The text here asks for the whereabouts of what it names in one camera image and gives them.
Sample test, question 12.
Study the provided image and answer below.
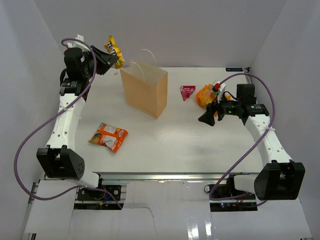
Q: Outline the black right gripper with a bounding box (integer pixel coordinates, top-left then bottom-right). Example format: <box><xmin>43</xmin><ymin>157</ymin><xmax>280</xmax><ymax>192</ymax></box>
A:
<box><xmin>198</xmin><ymin>91</ymin><xmax>242</xmax><ymax>126</ymax></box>

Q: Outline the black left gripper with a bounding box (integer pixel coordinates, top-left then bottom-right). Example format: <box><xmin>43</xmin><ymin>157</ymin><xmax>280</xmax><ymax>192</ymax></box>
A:
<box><xmin>81</xmin><ymin>45</ymin><xmax>118</xmax><ymax>79</ymax></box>

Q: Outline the yellow M&M's packet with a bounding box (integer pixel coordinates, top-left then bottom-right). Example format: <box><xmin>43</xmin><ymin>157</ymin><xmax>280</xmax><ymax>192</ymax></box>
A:
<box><xmin>103</xmin><ymin>35</ymin><xmax>125</xmax><ymax>69</ymax></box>

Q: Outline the red snack packet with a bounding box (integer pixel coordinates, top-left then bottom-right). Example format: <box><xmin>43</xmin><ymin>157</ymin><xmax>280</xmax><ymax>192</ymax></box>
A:
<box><xmin>180</xmin><ymin>85</ymin><xmax>196</xmax><ymax>101</ymax></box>

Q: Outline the orange Fox's candy bag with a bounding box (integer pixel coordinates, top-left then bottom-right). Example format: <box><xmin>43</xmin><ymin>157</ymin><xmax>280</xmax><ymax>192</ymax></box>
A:
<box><xmin>88</xmin><ymin>122</ymin><xmax>128</xmax><ymax>153</ymax></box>

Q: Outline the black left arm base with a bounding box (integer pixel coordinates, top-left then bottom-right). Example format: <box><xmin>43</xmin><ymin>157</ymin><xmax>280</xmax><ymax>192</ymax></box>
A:
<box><xmin>74</xmin><ymin>184</ymin><xmax>124</xmax><ymax>211</ymax></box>

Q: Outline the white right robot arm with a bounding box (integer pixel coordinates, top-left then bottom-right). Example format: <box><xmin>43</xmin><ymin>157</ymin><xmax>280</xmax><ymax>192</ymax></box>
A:
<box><xmin>198</xmin><ymin>82</ymin><xmax>306</xmax><ymax>201</ymax></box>

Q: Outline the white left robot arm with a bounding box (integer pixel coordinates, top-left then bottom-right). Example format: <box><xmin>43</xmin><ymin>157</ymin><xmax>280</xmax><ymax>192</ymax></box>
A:
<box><xmin>36</xmin><ymin>46</ymin><xmax>118</xmax><ymax>200</ymax></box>

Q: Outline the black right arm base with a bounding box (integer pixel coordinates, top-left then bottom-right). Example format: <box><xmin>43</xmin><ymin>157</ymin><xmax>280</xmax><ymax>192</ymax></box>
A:
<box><xmin>204</xmin><ymin>183</ymin><xmax>258</xmax><ymax>212</ymax></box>

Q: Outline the orange yellow candy bag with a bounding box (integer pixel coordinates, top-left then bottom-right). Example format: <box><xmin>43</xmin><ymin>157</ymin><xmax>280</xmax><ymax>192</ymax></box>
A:
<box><xmin>195</xmin><ymin>84</ymin><xmax>233</xmax><ymax>109</ymax></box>

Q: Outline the brown paper bag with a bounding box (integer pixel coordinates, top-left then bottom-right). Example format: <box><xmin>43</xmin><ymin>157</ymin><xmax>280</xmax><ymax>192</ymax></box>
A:
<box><xmin>120</xmin><ymin>48</ymin><xmax>168</xmax><ymax>119</ymax></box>

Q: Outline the blue label right corner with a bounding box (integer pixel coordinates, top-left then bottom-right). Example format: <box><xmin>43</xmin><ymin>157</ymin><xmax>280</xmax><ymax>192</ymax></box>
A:
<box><xmin>225</xmin><ymin>67</ymin><xmax>243</xmax><ymax>72</ymax></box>

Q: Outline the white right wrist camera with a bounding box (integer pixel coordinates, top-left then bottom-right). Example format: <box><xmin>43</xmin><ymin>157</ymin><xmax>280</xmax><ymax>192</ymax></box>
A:
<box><xmin>211</xmin><ymin>81</ymin><xmax>226</xmax><ymax>102</ymax></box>

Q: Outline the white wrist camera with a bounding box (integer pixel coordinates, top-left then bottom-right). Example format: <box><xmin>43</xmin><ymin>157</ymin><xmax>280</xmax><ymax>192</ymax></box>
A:
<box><xmin>211</xmin><ymin>81</ymin><xmax>226</xmax><ymax>102</ymax></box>
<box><xmin>66</xmin><ymin>34</ymin><xmax>88</xmax><ymax>51</ymax></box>

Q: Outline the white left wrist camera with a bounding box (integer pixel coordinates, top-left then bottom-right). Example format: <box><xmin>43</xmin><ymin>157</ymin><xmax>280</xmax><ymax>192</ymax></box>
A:
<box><xmin>66</xmin><ymin>34</ymin><xmax>88</xmax><ymax>51</ymax></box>

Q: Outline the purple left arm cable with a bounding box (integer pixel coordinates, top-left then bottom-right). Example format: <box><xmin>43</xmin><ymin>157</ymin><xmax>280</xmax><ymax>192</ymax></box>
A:
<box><xmin>13</xmin><ymin>37</ymin><xmax>123</xmax><ymax>210</ymax></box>

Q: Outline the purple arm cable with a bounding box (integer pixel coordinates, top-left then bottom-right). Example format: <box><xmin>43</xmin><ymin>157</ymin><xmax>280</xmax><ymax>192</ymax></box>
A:
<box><xmin>13</xmin><ymin>37</ymin><xmax>123</xmax><ymax>210</ymax></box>
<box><xmin>209</xmin><ymin>72</ymin><xmax>277</xmax><ymax>208</ymax></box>

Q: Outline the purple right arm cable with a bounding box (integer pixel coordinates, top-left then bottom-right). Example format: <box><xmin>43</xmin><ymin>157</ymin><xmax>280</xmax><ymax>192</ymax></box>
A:
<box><xmin>209</xmin><ymin>72</ymin><xmax>277</xmax><ymax>208</ymax></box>

